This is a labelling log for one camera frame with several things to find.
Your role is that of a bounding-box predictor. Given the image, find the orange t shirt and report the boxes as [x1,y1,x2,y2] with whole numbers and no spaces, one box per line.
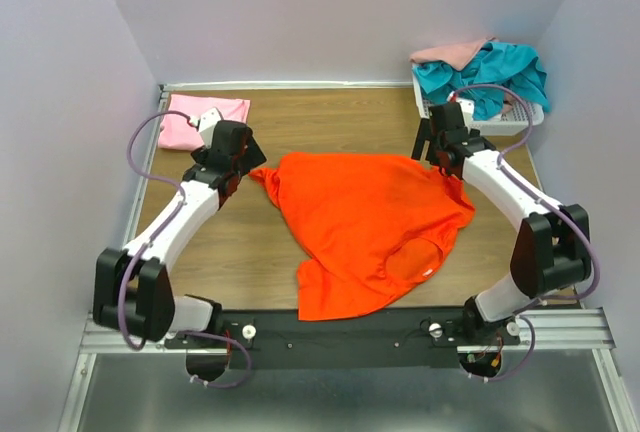
[250,152,475,322]

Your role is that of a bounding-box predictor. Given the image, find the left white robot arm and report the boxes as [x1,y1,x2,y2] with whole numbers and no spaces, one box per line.
[92,110,266,350]

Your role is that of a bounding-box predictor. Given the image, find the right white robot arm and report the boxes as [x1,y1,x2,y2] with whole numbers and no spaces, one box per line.
[411,102,597,344]

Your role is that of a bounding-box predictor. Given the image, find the folded pink t shirt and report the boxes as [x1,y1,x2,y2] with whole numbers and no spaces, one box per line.
[157,94,251,152]

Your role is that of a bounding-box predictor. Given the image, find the white plastic basket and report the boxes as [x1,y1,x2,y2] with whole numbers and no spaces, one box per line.
[412,74,546,137]

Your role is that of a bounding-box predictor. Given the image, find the dusty pink t shirt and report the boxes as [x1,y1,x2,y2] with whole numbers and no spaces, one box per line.
[409,36,495,71]

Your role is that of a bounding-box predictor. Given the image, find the teal t shirt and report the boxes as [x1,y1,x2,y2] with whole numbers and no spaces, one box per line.
[412,40,551,120]

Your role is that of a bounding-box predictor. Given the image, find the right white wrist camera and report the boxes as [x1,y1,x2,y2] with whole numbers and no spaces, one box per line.
[448,93,475,127]

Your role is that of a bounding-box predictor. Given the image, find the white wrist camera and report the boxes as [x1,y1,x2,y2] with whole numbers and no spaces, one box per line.
[448,93,475,127]
[196,107,223,148]

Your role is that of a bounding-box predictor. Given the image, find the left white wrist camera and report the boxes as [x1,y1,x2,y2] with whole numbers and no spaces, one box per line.
[196,107,223,148]

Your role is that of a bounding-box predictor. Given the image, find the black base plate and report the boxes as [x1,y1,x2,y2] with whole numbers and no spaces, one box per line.
[164,305,521,371]

